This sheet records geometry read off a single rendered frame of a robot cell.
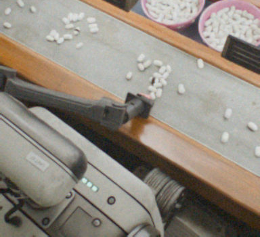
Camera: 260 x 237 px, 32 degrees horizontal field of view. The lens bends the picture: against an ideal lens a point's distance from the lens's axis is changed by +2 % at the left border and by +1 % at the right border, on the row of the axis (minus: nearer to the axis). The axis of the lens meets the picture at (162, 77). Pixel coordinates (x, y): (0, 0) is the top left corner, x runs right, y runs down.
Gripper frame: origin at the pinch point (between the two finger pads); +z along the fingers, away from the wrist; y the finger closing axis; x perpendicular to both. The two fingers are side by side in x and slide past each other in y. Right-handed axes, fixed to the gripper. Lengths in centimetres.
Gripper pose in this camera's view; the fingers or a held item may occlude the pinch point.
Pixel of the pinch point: (149, 97)
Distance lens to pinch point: 164.0
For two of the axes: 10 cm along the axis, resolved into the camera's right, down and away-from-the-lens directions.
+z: 4.5, -2.7, 8.5
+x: -2.9, 8.6, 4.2
